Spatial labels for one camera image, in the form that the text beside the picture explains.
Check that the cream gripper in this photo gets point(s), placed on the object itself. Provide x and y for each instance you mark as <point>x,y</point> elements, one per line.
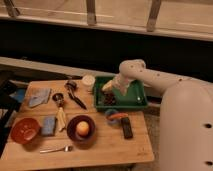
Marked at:
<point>119,82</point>

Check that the dark grape bunch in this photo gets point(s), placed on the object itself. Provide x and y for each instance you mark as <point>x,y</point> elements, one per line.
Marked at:
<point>108,98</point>

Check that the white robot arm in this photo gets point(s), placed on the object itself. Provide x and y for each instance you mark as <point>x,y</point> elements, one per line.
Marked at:
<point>186,115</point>

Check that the small blue bowl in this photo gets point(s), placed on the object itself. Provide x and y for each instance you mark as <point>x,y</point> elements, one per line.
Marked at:
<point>109,114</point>

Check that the dark purple bowl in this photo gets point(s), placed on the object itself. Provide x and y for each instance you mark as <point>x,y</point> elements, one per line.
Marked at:
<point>71,129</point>

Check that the red bowl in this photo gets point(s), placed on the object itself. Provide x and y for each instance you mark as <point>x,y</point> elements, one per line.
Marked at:
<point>25,130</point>

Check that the green plastic tray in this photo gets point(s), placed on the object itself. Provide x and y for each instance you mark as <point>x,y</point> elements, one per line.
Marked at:
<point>134,99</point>

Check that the white cup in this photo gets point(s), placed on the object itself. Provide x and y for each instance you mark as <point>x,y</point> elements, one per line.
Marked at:
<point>88,82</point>

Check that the black rectangular block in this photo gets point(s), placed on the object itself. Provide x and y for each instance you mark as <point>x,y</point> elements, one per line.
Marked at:
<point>127,130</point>

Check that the orange round fruit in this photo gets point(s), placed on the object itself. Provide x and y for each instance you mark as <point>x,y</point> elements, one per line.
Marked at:
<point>82,128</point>

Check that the wooden table board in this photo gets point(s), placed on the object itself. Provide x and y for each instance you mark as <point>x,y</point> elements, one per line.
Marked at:
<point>108,147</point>

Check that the grey folded cloth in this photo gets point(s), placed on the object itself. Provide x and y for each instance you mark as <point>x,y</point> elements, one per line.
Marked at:
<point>40,97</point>

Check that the blue sponge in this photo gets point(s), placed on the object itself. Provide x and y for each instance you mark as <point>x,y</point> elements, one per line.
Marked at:
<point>48,127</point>

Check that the metal spoon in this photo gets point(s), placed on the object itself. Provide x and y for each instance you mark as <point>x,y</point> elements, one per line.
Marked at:
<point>64,149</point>

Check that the blue object at left edge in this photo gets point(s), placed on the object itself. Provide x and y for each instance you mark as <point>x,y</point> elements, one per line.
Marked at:
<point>19,94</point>

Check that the black handled tool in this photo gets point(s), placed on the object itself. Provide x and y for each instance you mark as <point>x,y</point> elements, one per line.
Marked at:
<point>71,87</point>

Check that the black chair frame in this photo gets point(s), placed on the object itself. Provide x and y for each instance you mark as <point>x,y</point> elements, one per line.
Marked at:
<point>6,102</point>

